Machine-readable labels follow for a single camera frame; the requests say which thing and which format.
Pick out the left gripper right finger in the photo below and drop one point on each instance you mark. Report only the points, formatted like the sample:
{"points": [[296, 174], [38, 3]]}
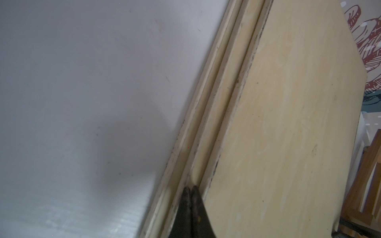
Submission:
{"points": [[200, 224]]}

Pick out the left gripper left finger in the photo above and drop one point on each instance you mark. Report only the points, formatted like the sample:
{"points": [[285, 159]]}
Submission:
{"points": [[182, 223]]}

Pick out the plywood board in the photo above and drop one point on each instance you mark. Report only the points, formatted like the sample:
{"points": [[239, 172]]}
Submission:
{"points": [[284, 161], [174, 168], [236, 61]]}

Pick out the wooden easel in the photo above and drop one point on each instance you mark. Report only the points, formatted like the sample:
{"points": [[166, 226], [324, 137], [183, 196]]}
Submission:
{"points": [[361, 211]]}

